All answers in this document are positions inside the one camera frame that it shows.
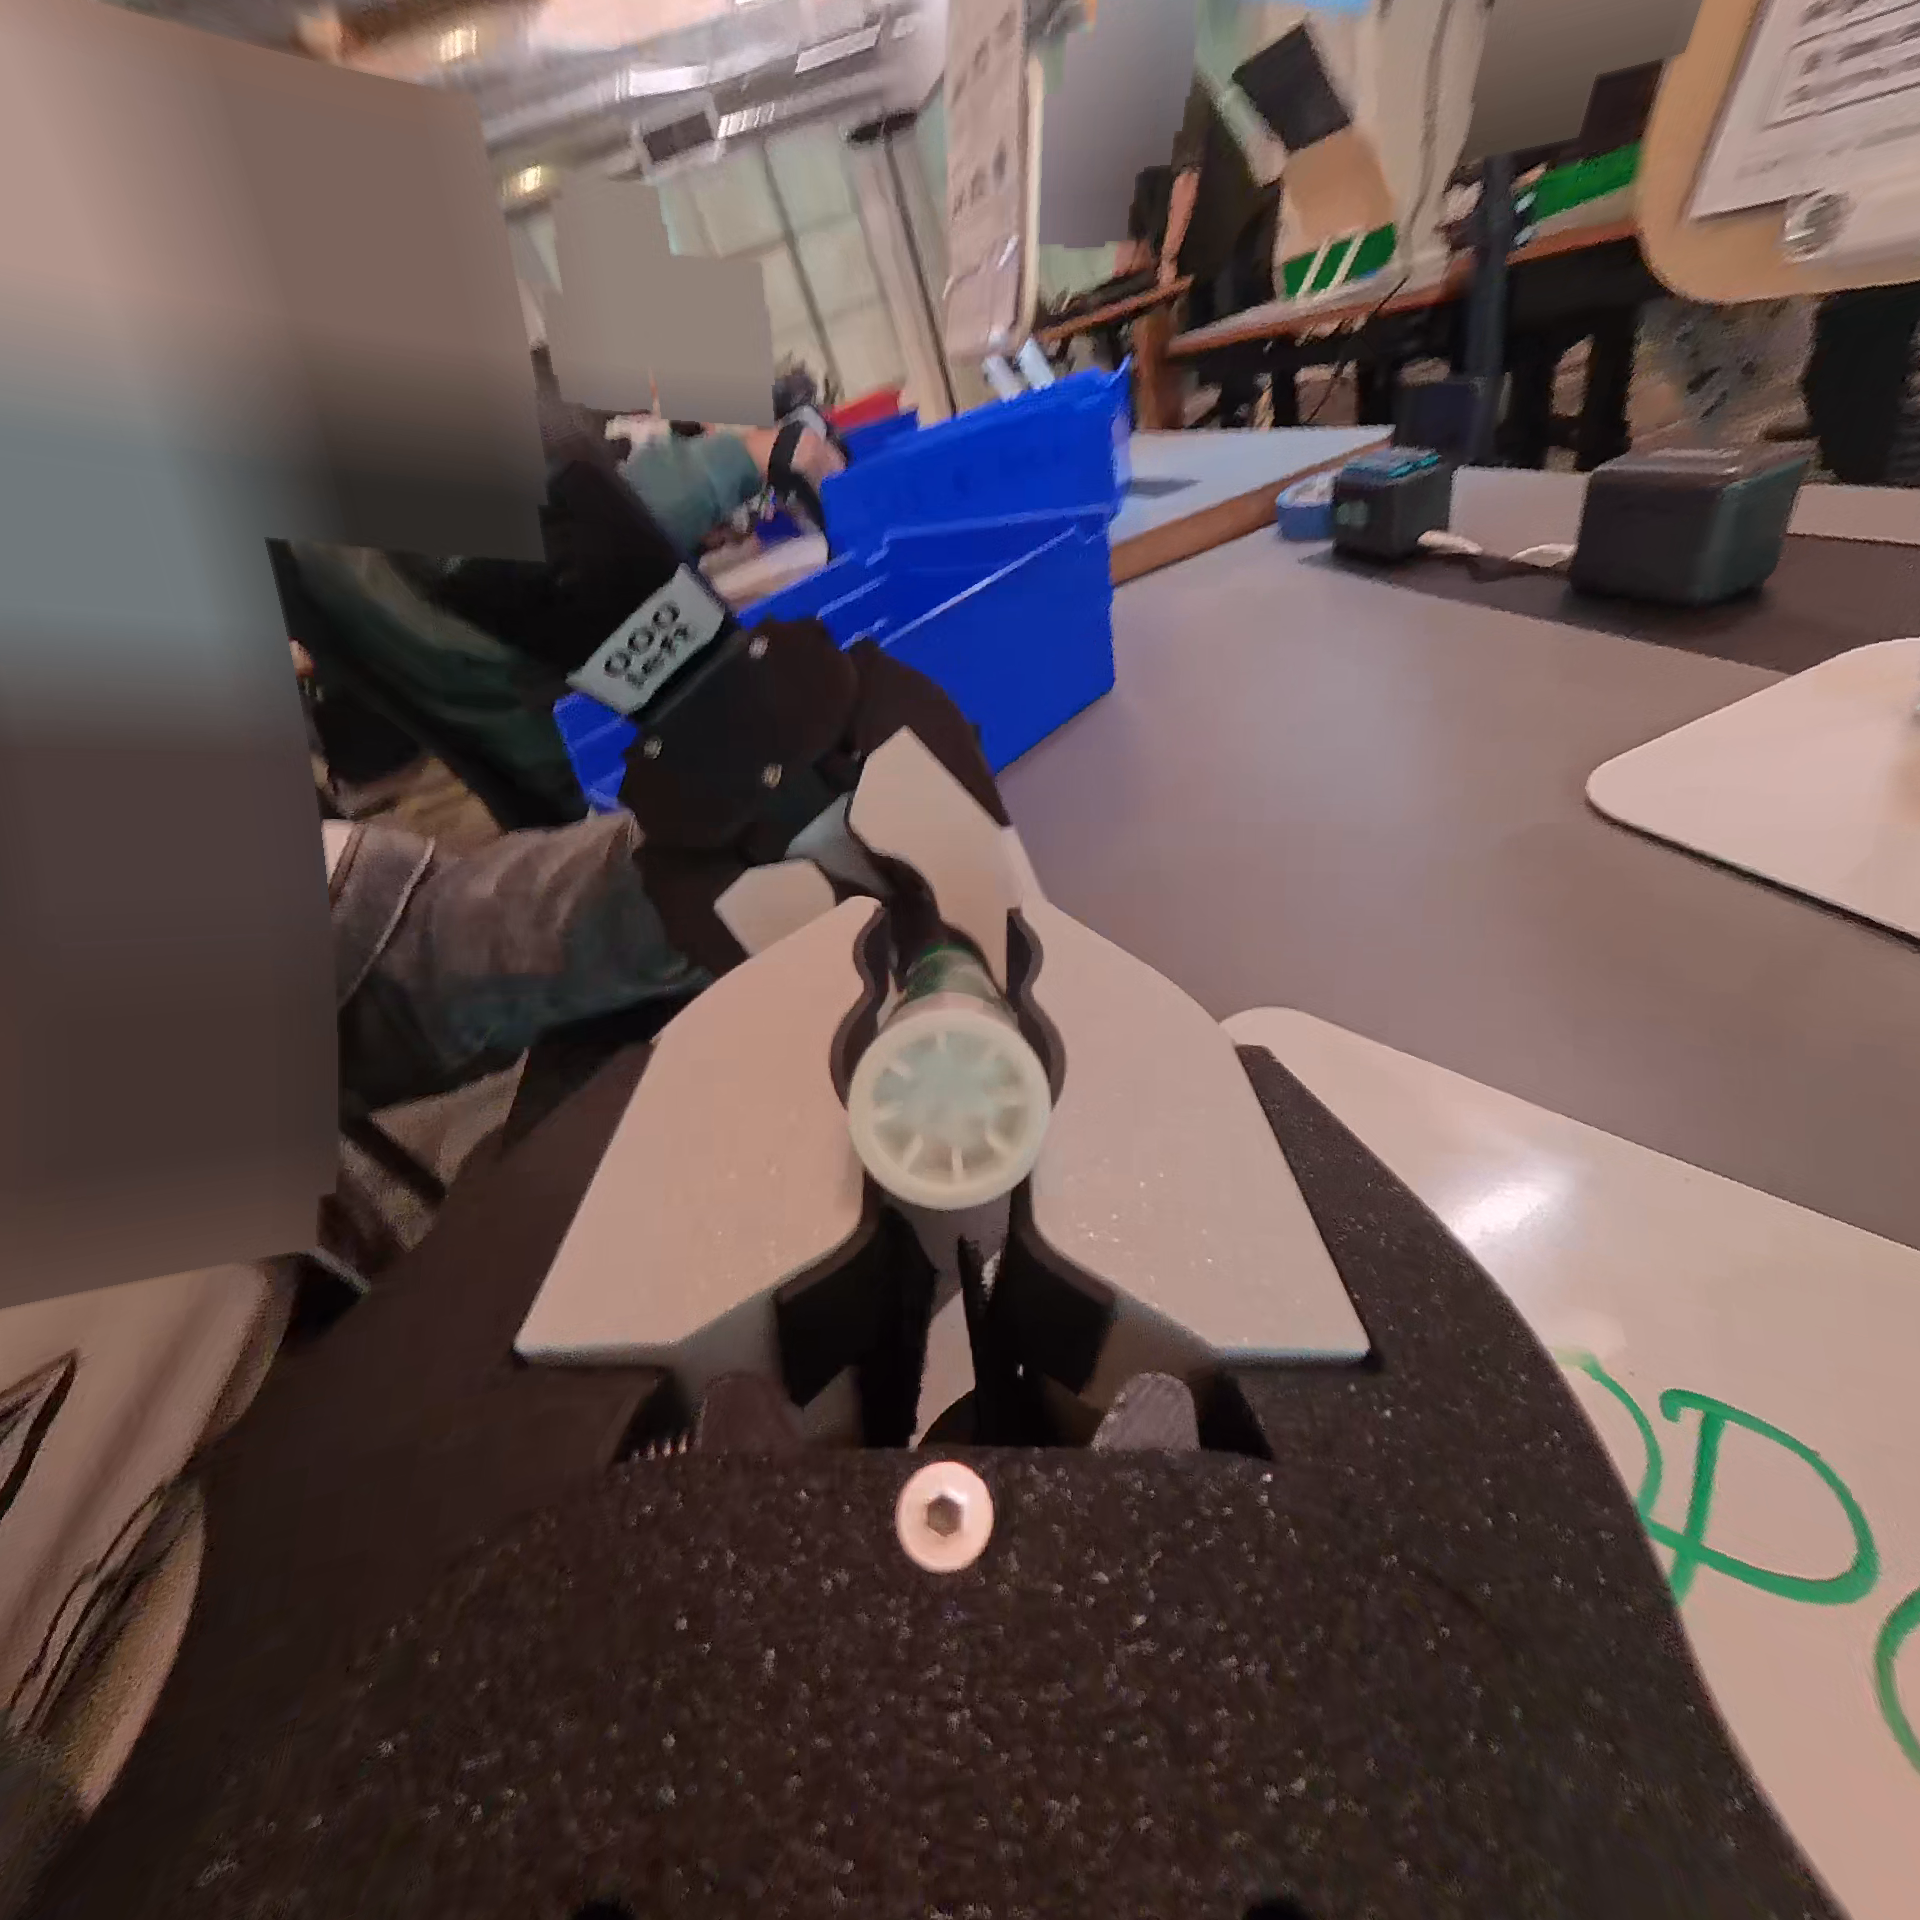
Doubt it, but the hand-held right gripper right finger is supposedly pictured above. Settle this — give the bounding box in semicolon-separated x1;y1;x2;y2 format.
959;903;1376;1450

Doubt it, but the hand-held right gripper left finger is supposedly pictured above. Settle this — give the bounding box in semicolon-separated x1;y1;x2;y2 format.
515;897;923;1450

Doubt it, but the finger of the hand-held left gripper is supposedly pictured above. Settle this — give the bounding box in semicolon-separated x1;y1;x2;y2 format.
714;857;884;962
848;728;1052;954

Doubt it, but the large blue plastic bin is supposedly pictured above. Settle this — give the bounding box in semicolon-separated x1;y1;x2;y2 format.
555;511;1120;819

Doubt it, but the green dry erase marker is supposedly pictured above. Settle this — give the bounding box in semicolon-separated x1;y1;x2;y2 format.
848;930;1055;1211

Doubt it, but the white whiteboard with green writing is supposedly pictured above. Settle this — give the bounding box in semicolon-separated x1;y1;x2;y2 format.
1223;1009;1920;1920

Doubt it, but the blank white whiteboard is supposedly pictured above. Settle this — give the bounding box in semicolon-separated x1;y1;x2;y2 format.
1586;639;1920;945

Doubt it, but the person's jeans leg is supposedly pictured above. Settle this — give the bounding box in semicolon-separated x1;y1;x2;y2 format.
323;816;714;1120

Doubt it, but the dark green cloth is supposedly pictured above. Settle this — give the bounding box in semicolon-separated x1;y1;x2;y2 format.
277;544;589;831

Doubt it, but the wood-edged table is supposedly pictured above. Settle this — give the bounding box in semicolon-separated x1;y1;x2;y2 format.
1111;423;1400;587

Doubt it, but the small dark grey device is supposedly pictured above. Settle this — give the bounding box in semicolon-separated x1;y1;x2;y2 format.
1333;448;1454;568

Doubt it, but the background workbench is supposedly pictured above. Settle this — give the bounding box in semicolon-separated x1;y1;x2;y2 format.
1035;211;1652;442

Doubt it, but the pale printed cloth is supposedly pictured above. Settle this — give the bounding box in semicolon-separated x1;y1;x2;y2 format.
0;1259;348;1771

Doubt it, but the cardboard box with green band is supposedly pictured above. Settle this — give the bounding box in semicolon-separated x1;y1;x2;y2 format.
1270;120;1405;304

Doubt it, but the large dark grey device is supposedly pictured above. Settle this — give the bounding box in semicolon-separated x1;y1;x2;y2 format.
1571;442;1814;608

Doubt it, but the wooden clipboard with paper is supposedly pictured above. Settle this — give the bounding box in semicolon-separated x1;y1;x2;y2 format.
1639;0;1920;304

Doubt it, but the white cable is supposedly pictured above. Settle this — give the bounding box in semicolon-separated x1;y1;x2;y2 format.
1416;529;1580;585

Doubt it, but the white wall poster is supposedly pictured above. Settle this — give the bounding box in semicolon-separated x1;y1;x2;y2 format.
942;0;1040;345

